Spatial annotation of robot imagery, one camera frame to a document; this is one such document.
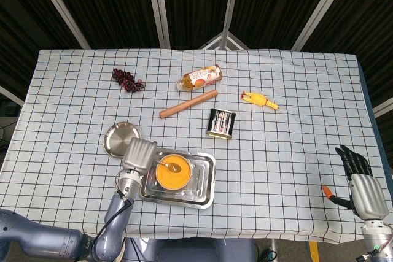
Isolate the bowl of yellow liquid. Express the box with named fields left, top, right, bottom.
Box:
left=155, top=153, right=193, bottom=190

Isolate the black rectangular tin can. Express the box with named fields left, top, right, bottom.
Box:
left=205, top=108, right=236, bottom=140

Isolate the white metal frame post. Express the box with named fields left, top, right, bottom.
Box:
left=290, top=0, right=356, bottom=52
left=29, top=0, right=91, bottom=50
left=221, top=0, right=242, bottom=50
left=144, top=0, right=171, bottom=50

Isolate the blue checkered tablecloth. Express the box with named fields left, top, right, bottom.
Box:
left=0, top=48, right=393, bottom=244

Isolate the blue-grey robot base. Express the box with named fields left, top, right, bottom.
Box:
left=122, top=237, right=257, bottom=262

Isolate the dark red grape bunch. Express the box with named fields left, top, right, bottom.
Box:
left=112, top=67, right=146, bottom=93

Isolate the small metal spoon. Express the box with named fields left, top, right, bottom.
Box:
left=155, top=158, right=182, bottom=173

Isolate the rectangular steel tray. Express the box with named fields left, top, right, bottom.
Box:
left=138, top=147, right=216, bottom=210

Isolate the orange drink bottle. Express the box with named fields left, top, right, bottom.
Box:
left=176, top=64, right=223, bottom=92

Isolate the yellow rubber chicken toy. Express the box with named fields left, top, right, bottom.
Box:
left=240, top=90, right=280, bottom=110

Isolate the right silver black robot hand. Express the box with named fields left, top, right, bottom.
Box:
left=322, top=144, right=389, bottom=222

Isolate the wooden rolling pin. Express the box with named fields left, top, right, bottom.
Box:
left=158, top=89, right=219, bottom=119

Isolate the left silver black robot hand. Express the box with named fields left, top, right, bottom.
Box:
left=122, top=137, right=159, bottom=180

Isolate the yellow strip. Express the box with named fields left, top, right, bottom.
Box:
left=308, top=241, right=320, bottom=262

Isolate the round steel plate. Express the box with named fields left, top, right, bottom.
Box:
left=103, top=121, right=142, bottom=159

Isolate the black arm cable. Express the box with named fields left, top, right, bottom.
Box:
left=88, top=172, right=135, bottom=252

